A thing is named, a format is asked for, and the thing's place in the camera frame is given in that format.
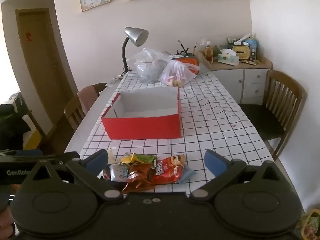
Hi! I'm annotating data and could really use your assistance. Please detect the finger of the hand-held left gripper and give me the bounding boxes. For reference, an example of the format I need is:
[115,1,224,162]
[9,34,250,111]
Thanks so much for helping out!
[0,152,80,165]
[0,150,43,156]

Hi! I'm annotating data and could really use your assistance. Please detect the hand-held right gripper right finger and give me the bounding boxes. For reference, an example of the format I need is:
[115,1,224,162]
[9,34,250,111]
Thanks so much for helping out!
[189,149,295,202]

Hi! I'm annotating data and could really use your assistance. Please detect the clear glass dome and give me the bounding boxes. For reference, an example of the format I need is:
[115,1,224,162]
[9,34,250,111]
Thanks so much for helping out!
[200,35,225,55]

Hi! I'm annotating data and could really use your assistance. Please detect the red snack packet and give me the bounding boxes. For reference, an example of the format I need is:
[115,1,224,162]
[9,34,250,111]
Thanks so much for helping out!
[152,154,187,185]

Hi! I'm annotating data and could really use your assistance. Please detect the wooden chair with pink cloth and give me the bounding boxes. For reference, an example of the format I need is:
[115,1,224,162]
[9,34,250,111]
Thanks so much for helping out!
[64,82,108,130]

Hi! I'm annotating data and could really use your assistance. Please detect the silver desk lamp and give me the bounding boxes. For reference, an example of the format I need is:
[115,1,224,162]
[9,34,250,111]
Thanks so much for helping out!
[121,27,149,77]

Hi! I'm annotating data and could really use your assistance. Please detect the red cardboard box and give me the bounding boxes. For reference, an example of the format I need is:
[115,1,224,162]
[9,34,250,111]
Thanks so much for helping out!
[101,86,182,140]

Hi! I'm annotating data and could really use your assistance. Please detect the brown wooden door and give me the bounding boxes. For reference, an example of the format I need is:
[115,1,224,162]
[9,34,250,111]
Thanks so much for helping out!
[15,8,80,140]

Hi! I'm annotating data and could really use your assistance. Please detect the white blue snack packet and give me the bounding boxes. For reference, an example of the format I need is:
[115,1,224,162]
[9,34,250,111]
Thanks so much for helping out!
[110,163,130,182]

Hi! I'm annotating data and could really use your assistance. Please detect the yellow box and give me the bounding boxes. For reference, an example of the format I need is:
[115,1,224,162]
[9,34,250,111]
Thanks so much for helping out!
[24,127,42,150]

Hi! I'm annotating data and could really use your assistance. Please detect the yellow green basket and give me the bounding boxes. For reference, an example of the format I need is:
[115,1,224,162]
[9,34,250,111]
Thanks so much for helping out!
[295,209,320,240]

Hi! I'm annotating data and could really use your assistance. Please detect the pink cloth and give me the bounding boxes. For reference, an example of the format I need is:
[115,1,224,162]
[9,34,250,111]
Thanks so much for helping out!
[77,85,99,114]

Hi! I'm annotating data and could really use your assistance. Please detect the small clear plastic bag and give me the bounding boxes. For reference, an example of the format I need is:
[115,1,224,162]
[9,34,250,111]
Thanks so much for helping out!
[159,60,200,87]

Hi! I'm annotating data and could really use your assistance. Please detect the yellow retro tissue holder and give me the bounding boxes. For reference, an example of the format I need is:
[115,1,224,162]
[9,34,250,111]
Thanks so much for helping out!
[232,44,251,60]

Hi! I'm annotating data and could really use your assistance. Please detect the black pens in holder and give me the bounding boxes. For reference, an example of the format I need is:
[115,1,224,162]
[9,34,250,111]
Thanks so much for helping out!
[175,40,198,57]

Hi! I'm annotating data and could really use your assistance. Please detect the green white tissue box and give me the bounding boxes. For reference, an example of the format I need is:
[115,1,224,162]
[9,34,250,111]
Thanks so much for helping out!
[217,49,240,66]

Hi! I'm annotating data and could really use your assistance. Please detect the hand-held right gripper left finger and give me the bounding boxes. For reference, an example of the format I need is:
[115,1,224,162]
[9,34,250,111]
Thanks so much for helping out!
[24,149,125,202]

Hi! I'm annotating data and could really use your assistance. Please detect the orange container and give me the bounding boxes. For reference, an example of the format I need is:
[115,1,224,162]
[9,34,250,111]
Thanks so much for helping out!
[172,56,200,75]

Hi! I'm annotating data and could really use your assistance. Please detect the person's left hand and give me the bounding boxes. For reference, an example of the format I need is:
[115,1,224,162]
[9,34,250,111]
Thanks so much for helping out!
[0,204,16,240]

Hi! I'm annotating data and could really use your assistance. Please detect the copper foil snack wrapper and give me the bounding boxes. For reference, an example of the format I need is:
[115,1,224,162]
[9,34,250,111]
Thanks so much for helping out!
[122,164,156,193]

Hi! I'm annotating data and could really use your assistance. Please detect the blue packet on cabinet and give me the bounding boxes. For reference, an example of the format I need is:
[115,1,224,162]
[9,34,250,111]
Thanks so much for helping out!
[244,39,258,60]

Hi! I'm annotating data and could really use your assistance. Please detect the large clear plastic bag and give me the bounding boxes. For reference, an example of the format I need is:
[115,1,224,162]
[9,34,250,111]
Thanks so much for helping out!
[132,47,173,83]

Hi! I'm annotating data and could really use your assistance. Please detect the wooden chair with dark seat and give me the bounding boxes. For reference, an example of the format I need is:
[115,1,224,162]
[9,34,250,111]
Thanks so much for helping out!
[239,70,307,162]

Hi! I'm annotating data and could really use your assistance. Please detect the amber glass bottle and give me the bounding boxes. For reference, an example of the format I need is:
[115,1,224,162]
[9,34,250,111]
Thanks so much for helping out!
[205,44,214,62]

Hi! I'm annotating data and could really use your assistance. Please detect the black bag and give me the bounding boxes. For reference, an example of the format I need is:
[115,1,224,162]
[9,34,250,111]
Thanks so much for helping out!
[0,104,32,150]

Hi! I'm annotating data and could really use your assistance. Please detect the green white snack packet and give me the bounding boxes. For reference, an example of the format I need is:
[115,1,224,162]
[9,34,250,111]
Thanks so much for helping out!
[121,152,157,166]

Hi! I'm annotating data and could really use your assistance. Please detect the white wooden-top cabinet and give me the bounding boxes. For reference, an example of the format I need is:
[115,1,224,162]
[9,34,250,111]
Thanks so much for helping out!
[199,51,273,104]

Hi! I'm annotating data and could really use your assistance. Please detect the small white clutter by lamp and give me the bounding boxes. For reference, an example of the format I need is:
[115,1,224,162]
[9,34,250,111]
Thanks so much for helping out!
[106,74,123,87]

